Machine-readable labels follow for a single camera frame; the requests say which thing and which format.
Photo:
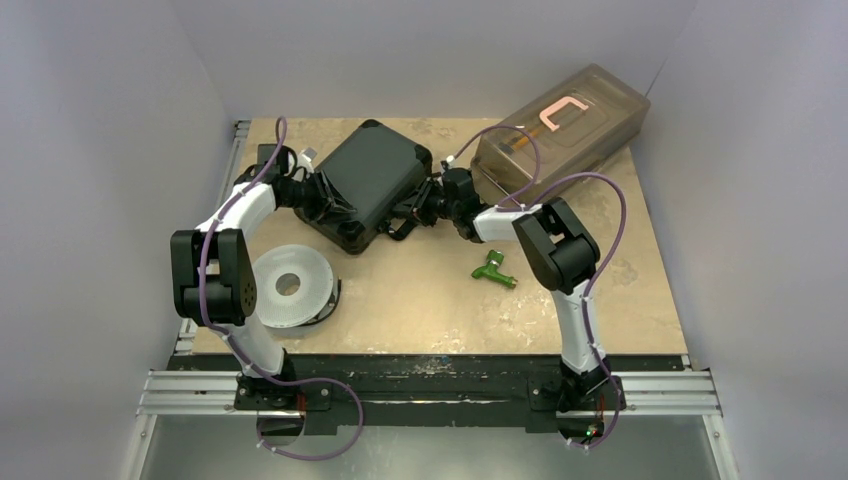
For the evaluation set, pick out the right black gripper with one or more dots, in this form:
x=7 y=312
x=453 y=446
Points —
x=420 y=206

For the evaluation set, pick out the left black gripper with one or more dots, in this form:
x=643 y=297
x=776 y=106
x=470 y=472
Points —
x=328 y=204

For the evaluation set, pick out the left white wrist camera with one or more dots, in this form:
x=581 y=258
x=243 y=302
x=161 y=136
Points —
x=305 y=159

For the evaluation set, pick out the black poker set case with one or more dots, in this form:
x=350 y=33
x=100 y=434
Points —
x=373 y=169

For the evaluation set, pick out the hammer inside box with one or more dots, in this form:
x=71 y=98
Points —
x=519 y=141

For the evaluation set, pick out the green plastic faucet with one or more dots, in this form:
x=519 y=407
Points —
x=490 y=270

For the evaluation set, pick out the translucent plastic storage box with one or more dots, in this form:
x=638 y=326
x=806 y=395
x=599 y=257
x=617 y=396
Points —
x=585 y=120

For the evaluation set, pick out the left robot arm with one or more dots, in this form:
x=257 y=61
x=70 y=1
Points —
x=213 y=280

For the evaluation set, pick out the black table front rail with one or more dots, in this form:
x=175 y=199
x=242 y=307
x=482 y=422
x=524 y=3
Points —
x=458 y=391

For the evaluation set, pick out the white perforated cable spool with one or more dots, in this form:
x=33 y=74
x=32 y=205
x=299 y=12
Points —
x=297 y=288

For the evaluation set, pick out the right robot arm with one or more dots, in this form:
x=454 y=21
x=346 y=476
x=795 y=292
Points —
x=562 y=254

